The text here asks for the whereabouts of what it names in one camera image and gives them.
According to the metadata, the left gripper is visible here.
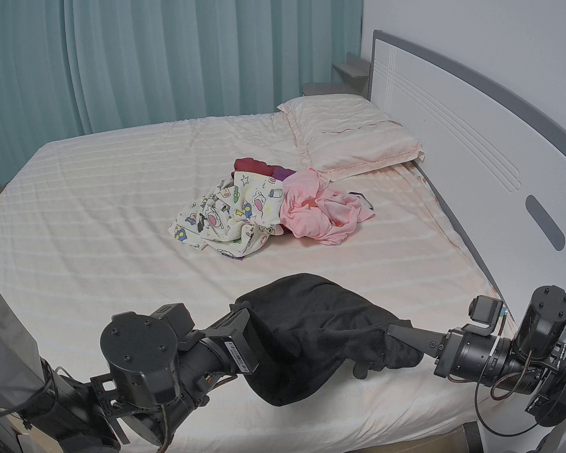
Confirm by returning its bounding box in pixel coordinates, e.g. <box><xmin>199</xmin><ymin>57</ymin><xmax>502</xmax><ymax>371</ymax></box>
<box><xmin>179</xmin><ymin>310</ymin><xmax>261</xmax><ymax>394</ymax></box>

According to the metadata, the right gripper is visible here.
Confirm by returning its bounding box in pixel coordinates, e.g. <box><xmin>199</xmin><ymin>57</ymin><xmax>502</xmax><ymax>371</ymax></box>
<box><xmin>386</xmin><ymin>323</ymin><xmax>500</xmax><ymax>388</ymax></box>

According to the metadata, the black T-shirt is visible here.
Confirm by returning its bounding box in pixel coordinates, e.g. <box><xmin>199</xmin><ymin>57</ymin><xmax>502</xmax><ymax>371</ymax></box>
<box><xmin>230</xmin><ymin>274</ymin><xmax>425</xmax><ymax>407</ymax></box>

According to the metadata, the bed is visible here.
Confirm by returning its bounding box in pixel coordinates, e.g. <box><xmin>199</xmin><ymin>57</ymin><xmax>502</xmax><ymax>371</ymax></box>
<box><xmin>0</xmin><ymin>29</ymin><xmax>566</xmax><ymax>453</ymax></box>

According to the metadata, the white printed garment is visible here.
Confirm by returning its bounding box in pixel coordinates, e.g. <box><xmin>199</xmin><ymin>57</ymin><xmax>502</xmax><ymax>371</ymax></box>
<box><xmin>168</xmin><ymin>170</ymin><xmax>285</xmax><ymax>260</ymax></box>

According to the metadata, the pink garment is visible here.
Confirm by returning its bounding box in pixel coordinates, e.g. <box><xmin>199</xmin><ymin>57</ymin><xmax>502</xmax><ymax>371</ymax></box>
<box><xmin>280</xmin><ymin>168</ymin><xmax>376</xmax><ymax>247</ymax></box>

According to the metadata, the dark red garment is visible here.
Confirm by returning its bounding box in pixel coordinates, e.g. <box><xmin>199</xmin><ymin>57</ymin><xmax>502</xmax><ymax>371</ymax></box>
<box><xmin>233</xmin><ymin>158</ymin><xmax>293</xmax><ymax>181</ymax></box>

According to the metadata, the cream pillow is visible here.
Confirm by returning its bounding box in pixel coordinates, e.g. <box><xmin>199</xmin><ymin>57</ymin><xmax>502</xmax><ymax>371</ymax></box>
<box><xmin>277</xmin><ymin>93</ymin><xmax>425</xmax><ymax>182</ymax></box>

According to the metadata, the grey bedside table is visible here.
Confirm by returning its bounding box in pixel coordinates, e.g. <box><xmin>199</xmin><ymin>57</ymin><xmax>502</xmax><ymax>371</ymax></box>
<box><xmin>302</xmin><ymin>52</ymin><xmax>372</xmax><ymax>98</ymax></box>

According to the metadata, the blue-green curtain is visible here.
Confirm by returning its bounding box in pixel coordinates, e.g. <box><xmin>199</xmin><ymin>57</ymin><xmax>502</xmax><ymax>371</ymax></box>
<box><xmin>0</xmin><ymin>0</ymin><xmax>365</xmax><ymax>193</ymax></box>

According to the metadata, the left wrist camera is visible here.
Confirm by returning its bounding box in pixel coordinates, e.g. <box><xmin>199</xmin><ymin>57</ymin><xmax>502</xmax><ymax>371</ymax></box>
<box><xmin>152</xmin><ymin>302</ymin><xmax>203</xmax><ymax>348</ymax></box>

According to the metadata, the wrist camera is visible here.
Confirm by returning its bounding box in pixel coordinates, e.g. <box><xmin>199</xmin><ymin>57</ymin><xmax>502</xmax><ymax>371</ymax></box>
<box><xmin>152</xmin><ymin>302</ymin><xmax>203</xmax><ymax>348</ymax></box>
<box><xmin>458</xmin><ymin>295</ymin><xmax>506</xmax><ymax>338</ymax></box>

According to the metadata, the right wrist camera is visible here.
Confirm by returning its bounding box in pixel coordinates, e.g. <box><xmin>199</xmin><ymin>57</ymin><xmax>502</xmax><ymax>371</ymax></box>
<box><xmin>458</xmin><ymin>295</ymin><xmax>506</xmax><ymax>338</ymax></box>

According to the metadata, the black cable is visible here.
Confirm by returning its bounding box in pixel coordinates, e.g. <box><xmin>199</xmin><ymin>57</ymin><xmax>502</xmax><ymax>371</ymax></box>
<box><xmin>474</xmin><ymin>378</ymin><xmax>541</xmax><ymax>439</ymax></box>

